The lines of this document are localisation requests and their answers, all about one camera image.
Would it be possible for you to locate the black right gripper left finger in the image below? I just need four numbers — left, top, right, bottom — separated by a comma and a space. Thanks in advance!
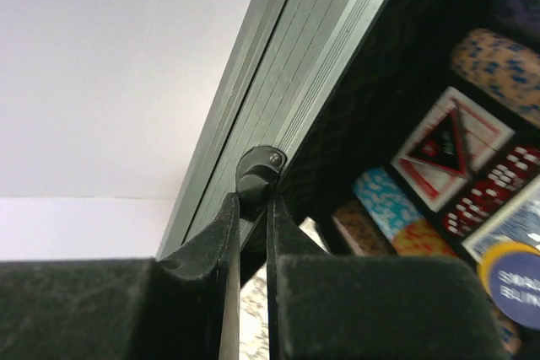
1, 193, 240, 359

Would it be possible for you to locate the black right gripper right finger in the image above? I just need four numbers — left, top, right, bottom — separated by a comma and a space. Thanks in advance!
267, 198, 508, 359

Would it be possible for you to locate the blue small blind button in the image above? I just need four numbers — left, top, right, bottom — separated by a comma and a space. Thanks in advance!
488, 251, 539, 330

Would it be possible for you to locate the black poker set case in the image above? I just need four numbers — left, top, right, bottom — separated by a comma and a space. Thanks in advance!
158, 0, 539, 359

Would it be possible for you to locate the yellow big blind button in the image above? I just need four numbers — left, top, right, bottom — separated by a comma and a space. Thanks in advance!
477, 240, 539, 296

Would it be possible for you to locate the black triangular all-in button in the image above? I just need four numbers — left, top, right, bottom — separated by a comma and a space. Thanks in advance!
406, 105, 470, 179

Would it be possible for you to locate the brown chip stack row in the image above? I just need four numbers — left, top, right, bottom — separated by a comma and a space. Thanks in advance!
332, 201, 397, 256

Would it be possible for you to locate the blue playing card deck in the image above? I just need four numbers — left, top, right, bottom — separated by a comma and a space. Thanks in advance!
462, 176, 539, 263

